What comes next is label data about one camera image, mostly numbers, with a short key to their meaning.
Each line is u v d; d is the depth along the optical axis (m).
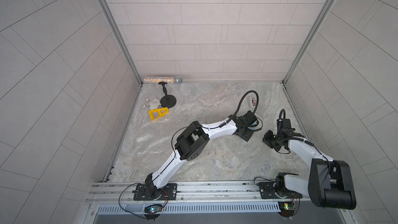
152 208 0.65
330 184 0.41
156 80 0.89
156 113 0.99
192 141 0.56
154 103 1.01
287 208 0.68
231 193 0.72
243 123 0.70
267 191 0.71
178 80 0.87
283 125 0.70
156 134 0.90
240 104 0.70
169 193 0.71
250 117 0.72
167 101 1.03
